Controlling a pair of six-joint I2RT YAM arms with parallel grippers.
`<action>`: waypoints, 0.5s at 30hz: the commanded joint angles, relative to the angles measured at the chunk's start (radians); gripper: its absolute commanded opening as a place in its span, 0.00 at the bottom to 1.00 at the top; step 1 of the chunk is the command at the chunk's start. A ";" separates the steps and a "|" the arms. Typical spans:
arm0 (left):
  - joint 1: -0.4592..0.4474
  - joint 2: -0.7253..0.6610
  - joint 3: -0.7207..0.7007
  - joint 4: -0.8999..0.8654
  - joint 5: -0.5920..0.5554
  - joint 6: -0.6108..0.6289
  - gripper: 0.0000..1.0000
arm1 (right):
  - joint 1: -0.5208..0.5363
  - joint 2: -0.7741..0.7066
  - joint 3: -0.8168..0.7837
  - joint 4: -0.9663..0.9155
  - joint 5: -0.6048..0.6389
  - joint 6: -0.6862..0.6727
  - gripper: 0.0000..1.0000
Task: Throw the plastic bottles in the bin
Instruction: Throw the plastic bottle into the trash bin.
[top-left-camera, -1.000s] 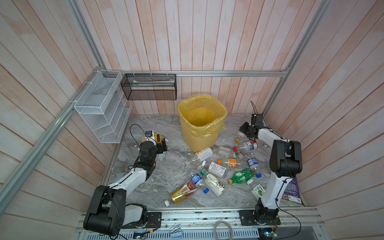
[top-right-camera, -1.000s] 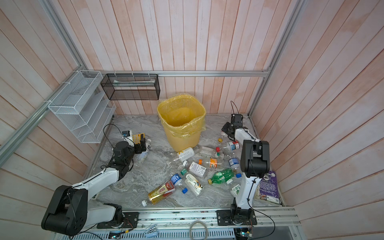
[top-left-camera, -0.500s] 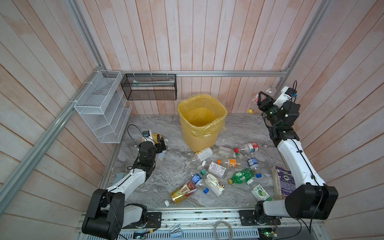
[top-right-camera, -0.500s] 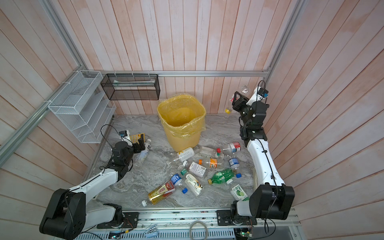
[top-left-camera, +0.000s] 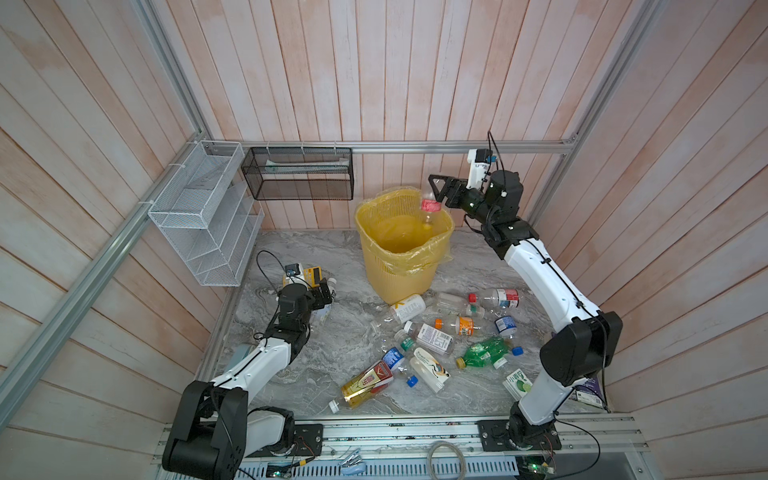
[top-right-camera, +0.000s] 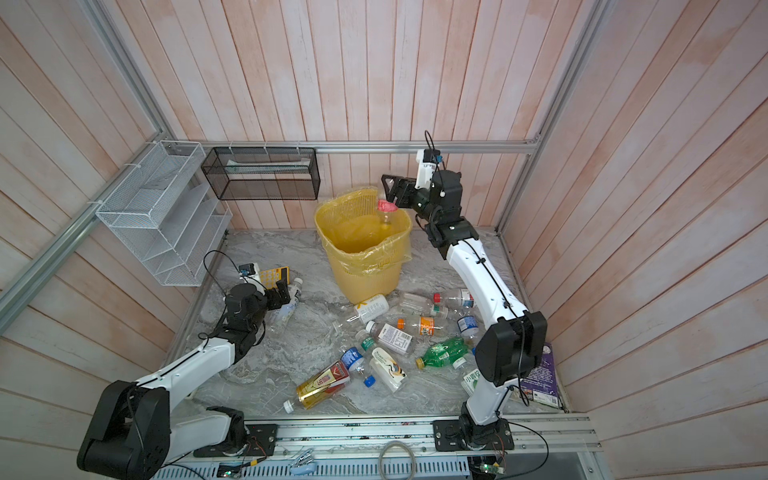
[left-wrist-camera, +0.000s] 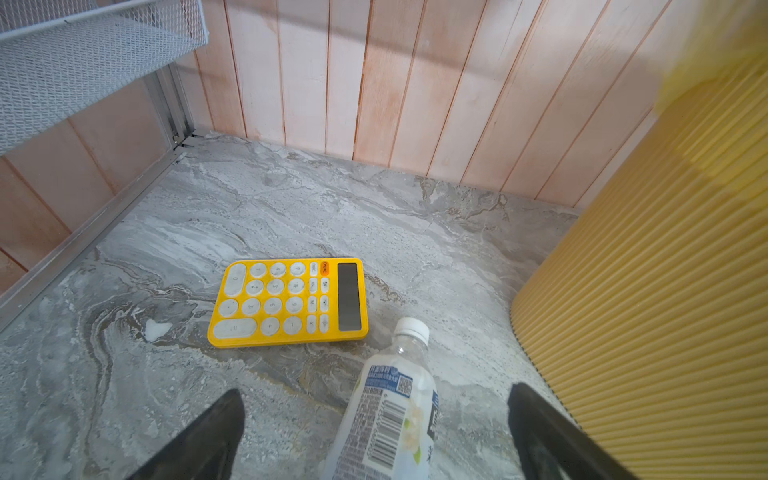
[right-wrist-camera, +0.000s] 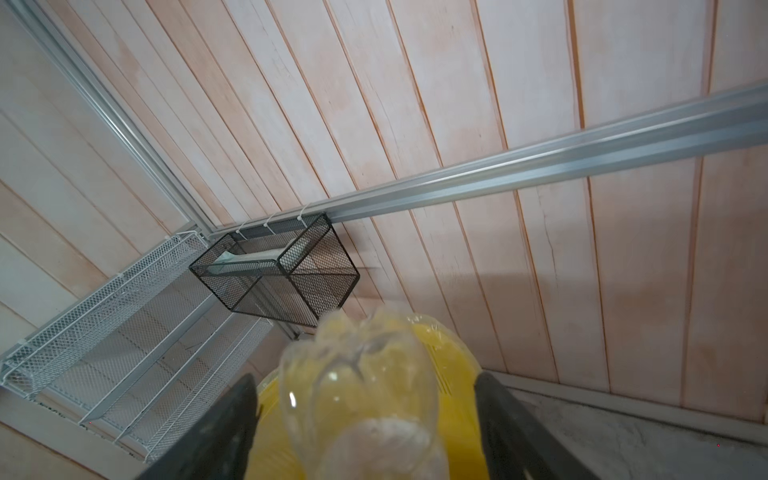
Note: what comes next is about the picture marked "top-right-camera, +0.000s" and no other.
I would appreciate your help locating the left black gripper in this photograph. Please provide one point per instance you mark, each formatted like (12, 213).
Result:
(273, 297)

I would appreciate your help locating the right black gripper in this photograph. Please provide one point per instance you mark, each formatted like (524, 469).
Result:
(392, 197)

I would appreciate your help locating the pink cap small bottle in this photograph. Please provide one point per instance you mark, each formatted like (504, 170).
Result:
(386, 213)

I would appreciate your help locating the blue label pepsi bottle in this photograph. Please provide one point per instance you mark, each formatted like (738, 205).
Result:
(358, 366)

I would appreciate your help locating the red yellow tea bottle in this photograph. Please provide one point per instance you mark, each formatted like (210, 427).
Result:
(321, 386)

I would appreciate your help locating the red cap clear bottle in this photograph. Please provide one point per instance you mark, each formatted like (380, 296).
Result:
(456, 299)

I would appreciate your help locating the white carton drink bottle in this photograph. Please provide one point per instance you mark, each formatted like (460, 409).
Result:
(387, 369)

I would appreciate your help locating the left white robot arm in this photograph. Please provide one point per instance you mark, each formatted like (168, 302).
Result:
(131, 434)

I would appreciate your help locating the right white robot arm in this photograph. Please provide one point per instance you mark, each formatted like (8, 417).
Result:
(514, 337)

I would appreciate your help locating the yellow plastic waste bin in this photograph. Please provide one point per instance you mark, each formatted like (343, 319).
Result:
(364, 262)

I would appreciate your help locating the clear bottle white label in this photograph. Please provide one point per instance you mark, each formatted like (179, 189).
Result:
(360, 314)

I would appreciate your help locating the green cap small bottle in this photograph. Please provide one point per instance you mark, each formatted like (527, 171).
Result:
(365, 340)

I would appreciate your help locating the square bottle white label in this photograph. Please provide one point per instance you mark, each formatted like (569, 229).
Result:
(391, 338)

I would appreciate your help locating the orange label clear bottle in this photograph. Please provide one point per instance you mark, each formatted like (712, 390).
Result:
(422, 325)

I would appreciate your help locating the green plastic bottle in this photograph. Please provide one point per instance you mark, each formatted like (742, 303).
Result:
(443, 353)

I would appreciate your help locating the green white juice carton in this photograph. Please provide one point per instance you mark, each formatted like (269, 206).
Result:
(470, 379)

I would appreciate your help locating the purple book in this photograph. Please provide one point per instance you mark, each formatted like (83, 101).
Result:
(540, 385)

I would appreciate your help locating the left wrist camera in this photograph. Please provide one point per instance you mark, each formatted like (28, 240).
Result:
(248, 274)

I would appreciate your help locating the white wire mesh shelf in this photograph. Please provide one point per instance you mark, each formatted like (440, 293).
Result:
(164, 217)

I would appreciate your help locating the black wire mesh basket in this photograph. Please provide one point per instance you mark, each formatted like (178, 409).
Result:
(262, 173)

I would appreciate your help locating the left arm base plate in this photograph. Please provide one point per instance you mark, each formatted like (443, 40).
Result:
(252, 440)

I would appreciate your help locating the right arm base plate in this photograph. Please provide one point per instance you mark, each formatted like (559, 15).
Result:
(462, 434)

